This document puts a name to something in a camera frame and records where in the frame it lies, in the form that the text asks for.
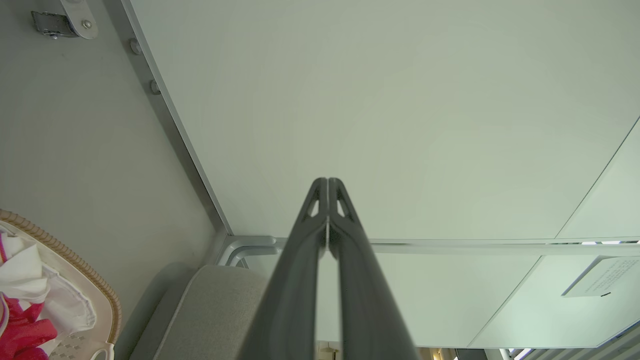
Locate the grey fabric sofa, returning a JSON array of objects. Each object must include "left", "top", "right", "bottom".
[{"left": 114, "top": 262, "right": 275, "bottom": 360}]

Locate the white laundry basket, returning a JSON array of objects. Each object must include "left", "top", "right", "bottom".
[{"left": 0, "top": 209, "right": 122, "bottom": 360}]

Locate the grey partition foot bracket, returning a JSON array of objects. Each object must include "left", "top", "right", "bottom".
[{"left": 60, "top": 0, "right": 99, "bottom": 40}]

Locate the red garment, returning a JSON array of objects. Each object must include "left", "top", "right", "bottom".
[{"left": 0, "top": 235, "right": 58, "bottom": 360}]

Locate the grey partition bottom rail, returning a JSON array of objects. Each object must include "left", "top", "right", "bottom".
[{"left": 102, "top": 0, "right": 235, "bottom": 238}]

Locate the white cloth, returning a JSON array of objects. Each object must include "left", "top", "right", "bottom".
[{"left": 0, "top": 225, "right": 97, "bottom": 336}]

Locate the grey curved partition foot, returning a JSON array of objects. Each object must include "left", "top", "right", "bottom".
[{"left": 216, "top": 235, "right": 288, "bottom": 268}]

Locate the black caster wheel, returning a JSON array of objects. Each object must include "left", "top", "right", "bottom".
[{"left": 31, "top": 11, "right": 76, "bottom": 40}]

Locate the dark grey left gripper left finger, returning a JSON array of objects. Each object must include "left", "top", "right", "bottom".
[{"left": 237, "top": 177, "right": 329, "bottom": 360}]

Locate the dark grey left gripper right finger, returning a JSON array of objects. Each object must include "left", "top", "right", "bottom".
[{"left": 328, "top": 177, "right": 420, "bottom": 360}]

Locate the white paper sign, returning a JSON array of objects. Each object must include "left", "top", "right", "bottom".
[{"left": 561, "top": 255, "right": 640, "bottom": 299}]

